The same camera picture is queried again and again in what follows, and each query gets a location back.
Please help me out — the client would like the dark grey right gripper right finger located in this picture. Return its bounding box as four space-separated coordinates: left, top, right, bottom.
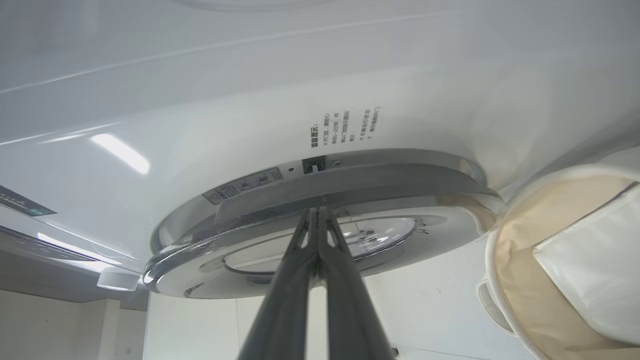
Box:
319 206 396 360

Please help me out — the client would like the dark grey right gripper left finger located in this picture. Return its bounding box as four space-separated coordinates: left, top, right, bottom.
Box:
237 207 321 360

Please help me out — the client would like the round dark glass washer door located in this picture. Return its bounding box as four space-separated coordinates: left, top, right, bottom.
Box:
143 148 506 300

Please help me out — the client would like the cream fabric laundry basket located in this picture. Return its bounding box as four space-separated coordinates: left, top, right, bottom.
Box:
477 150 640 360

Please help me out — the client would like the white front-load washing machine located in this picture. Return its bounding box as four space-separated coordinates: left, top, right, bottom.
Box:
0 0 640 301

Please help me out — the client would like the white cloth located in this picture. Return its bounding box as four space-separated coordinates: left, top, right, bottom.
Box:
532 185 640 346

